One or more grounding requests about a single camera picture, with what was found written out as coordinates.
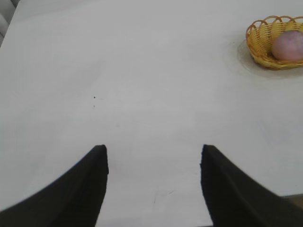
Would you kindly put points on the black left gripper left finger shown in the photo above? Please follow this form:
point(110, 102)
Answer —
point(71, 194)

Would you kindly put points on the pink peach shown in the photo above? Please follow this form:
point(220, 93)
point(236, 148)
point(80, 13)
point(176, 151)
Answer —
point(288, 45)

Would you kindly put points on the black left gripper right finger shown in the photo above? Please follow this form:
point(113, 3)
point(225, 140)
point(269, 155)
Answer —
point(232, 196)

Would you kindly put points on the yellow woven wicker basket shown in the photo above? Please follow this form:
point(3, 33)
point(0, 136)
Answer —
point(260, 42)

